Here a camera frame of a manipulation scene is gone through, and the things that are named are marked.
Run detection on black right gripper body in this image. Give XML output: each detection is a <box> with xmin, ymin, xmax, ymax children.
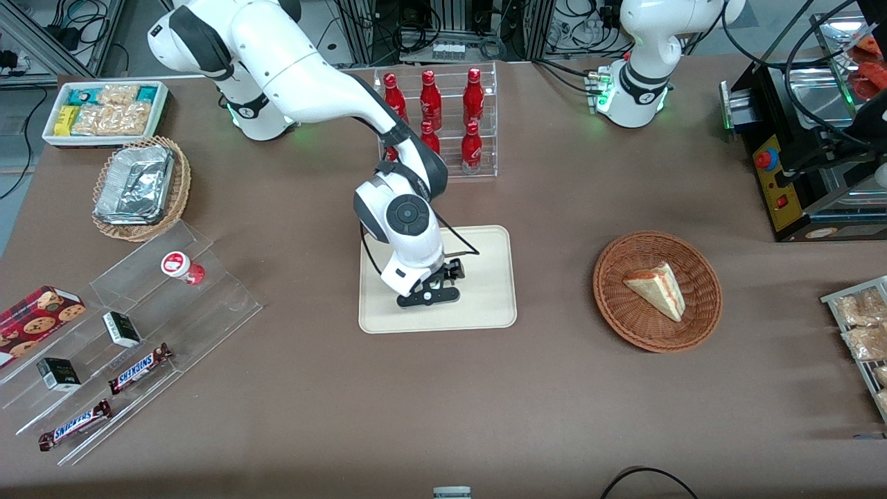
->
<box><xmin>409</xmin><ymin>263</ymin><xmax>453</xmax><ymax>292</ymax></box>

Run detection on beige plastic tray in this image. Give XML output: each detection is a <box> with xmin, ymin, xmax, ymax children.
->
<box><xmin>358</xmin><ymin>225</ymin><xmax>518</xmax><ymax>335</ymax></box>

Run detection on black sealing machine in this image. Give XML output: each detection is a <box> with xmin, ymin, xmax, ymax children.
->
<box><xmin>719</xmin><ymin>10</ymin><xmax>887</xmax><ymax>243</ymax></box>

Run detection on clear acrylic bottle rack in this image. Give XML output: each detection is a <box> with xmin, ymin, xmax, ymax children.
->
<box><xmin>373</xmin><ymin>61</ymin><xmax>498</xmax><ymax>182</ymax></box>

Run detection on round brown wicker basket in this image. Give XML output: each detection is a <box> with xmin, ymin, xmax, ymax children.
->
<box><xmin>592</xmin><ymin>231</ymin><xmax>723</xmax><ymax>353</ymax></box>

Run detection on wrapped triangle sandwich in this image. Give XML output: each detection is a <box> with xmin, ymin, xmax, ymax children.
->
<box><xmin>623</xmin><ymin>261</ymin><xmax>687</xmax><ymax>323</ymax></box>

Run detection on clear acrylic stepped stand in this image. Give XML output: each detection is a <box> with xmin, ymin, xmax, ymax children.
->
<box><xmin>0</xmin><ymin>220</ymin><xmax>264</xmax><ymax>466</ymax></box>

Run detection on red lid yogurt cup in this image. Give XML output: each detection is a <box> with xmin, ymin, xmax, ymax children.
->
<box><xmin>161</xmin><ymin>251</ymin><xmax>207</xmax><ymax>286</ymax></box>

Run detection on light wicker basket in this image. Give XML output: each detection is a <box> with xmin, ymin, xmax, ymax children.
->
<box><xmin>91</xmin><ymin>135</ymin><xmax>192</xmax><ymax>243</ymax></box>

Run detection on brown snickers bar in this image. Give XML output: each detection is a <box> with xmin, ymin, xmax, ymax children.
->
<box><xmin>38</xmin><ymin>399</ymin><xmax>113</xmax><ymax>452</ymax></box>
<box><xmin>108</xmin><ymin>343</ymin><xmax>174</xmax><ymax>396</ymax></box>

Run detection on stacked aluminium foil trays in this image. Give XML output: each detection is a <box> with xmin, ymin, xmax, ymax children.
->
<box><xmin>94</xmin><ymin>144</ymin><xmax>175</xmax><ymax>226</ymax></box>

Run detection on small black box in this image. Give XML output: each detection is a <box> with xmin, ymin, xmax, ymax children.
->
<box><xmin>103</xmin><ymin>311</ymin><xmax>143</xmax><ymax>349</ymax></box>
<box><xmin>36</xmin><ymin>357</ymin><xmax>82</xmax><ymax>392</ymax></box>

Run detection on large clear nut snack bag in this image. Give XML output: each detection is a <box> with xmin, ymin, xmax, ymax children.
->
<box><xmin>71</xmin><ymin>103</ymin><xmax>153</xmax><ymax>137</ymax></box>

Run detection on small clear nut snack bag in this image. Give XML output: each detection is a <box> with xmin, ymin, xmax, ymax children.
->
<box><xmin>97</xmin><ymin>83</ymin><xmax>141</xmax><ymax>106</ymax></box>

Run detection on red cookie box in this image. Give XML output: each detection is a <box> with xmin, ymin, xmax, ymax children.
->
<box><xmin>0</xmin><ymin>286</ymin><xmax>87</xmax><ymax>368</ymax></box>

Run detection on white plastic snack bin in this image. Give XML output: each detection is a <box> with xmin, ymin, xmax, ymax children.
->
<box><xmin>43</xmin><ymin>81</ymin><xmax>169</xmax><ymax>148</ymax></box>

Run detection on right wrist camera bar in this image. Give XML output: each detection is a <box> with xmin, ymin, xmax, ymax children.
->
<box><xmin>396</xmin><ymin>286</ymin><xmax>462</xmax><ymax>308</ymax></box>

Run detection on grey wire rack tray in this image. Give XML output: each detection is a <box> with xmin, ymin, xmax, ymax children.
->
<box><xmin>821</xmin><ymin>276</ymin><xmax>887</xmax><ymax>423</ymax></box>

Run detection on black cable loop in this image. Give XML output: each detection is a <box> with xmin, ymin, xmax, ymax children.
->
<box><xmin>599</xmin><ymin>467</ymin><xmax>701</xmax><ymax>499</ymax></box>

